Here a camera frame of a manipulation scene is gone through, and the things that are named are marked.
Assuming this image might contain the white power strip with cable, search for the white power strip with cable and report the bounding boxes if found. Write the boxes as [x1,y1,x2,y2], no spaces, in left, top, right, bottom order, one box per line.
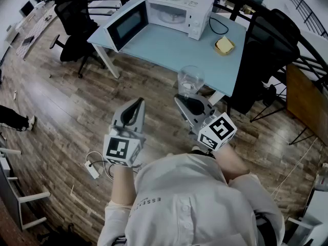
[84,151,113,181]

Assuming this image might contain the black cable loop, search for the black cable loop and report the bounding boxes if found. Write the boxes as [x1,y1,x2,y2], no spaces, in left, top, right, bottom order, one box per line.
[209,16,229,35]

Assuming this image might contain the black mesh office chair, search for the black mesh office chair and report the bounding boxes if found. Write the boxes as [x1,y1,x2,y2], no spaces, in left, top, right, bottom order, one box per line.
[49,0,106,79]

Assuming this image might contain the person's left forearm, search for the person's left forearm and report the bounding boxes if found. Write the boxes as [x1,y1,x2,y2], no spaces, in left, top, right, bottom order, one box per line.
[110,162,136,206]

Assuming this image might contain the person's right forearm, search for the person's right forearm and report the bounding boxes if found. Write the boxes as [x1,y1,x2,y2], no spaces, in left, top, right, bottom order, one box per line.
[214,143,251,186]

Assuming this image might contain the white table leg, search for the white table leg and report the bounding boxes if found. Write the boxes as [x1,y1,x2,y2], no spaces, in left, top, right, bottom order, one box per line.
[209,91,226,106]
[92,44,121,79]

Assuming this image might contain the black office chair with jacket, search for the black office chair with jacket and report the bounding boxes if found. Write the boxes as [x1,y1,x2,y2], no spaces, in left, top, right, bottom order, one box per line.
[225,8,301,122]

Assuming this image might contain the white shelf frame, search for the white shelf frame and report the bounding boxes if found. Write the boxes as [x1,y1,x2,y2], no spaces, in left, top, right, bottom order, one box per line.
[0,147,52,232]

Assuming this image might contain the brown wooden side table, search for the brown wooden side table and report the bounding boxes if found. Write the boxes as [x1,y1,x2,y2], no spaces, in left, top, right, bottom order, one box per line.
[285,64,328,146]

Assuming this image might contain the person's white shirt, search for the person's white shirt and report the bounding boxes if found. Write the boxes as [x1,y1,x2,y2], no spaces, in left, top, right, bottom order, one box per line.
[97,152,285,246]

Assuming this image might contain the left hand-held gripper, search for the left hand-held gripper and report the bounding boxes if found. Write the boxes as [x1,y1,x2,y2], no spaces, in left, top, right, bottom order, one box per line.
[103,98,147,168]

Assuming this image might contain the white microwave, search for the white microwave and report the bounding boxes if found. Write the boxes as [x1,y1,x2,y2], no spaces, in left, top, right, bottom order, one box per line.
[102,0,215,53]

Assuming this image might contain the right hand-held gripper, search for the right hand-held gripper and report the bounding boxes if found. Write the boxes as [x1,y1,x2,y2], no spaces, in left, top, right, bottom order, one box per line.
[174,94,238,152]

